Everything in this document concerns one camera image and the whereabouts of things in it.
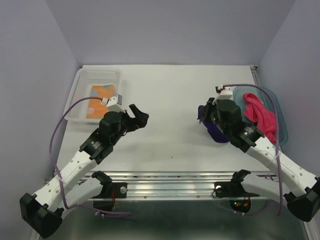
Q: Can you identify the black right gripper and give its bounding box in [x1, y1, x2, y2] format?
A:
[198, 97, 229, 136]

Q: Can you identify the purple towel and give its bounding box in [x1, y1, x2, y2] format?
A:
[197, 105, 229, 144]

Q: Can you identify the orange polka dot towel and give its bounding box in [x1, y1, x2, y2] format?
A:
[86, 84, 116, 119]

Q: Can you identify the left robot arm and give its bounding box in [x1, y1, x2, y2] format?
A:
[19, 104, 149, 239]

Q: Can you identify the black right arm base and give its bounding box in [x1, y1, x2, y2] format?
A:
[211, 169, 259, 214]

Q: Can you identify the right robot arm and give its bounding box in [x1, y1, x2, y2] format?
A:
[198, 97, 320, 222]

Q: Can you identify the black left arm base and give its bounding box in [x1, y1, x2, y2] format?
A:
[91, 171, 128, 218]

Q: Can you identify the pink towel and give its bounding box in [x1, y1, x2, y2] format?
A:
[243, 93, 277, 144]

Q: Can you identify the white plastic basket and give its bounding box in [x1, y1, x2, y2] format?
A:
[64, 65, 122, 124]

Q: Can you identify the blue plastic tub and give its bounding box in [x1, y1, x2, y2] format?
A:
[233, 86, 288, 146]

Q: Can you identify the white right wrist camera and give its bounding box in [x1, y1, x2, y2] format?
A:
[212, 84, 233, 105]

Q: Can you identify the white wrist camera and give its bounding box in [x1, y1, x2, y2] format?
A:
[212, 84, 233, 105]
[101, 94, 125, 113]

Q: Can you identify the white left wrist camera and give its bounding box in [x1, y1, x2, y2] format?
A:
[101, 94, 125, 113]

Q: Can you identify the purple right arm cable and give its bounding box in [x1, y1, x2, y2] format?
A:
[223, 83, 285, 217]

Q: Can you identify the aluminium mounting rail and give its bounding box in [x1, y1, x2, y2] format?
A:
[78, 171, 279, 202]

